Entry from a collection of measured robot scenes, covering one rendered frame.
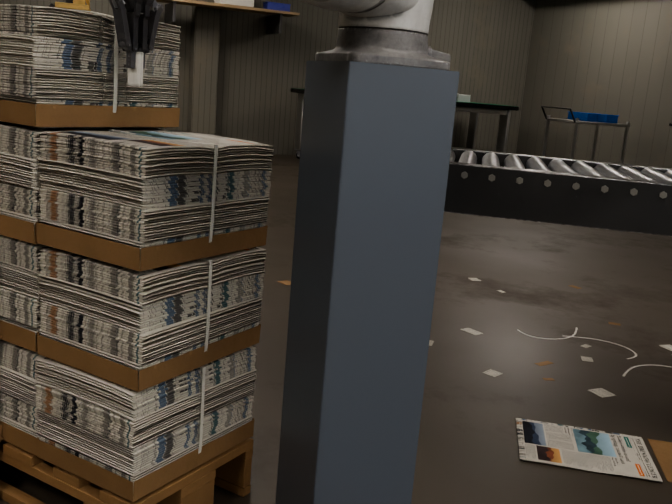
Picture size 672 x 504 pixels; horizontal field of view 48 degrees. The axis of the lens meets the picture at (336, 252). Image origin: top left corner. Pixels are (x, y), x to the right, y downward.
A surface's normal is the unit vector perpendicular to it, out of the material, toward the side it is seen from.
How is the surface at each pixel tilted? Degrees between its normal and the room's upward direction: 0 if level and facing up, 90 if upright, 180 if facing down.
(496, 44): 90
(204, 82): 90
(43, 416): 90
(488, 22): 90
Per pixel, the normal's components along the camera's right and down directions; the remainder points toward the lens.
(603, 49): -0.92, 0.01
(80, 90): 0.82, 0.18
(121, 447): -0.52, 0.14
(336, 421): 0.37, 0.23
